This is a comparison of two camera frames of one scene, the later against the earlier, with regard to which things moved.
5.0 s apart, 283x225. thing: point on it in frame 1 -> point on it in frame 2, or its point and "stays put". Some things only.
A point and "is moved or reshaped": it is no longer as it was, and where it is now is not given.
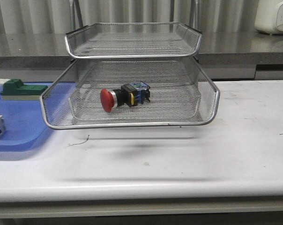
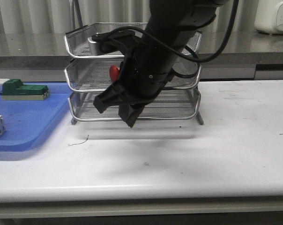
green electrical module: [14, 89] stays put
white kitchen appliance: [274, 17] stays put
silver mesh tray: [182, 92] is moved or reshaped
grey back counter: [222, 56] stays put
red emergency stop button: [130, 94] is moved or reshaped
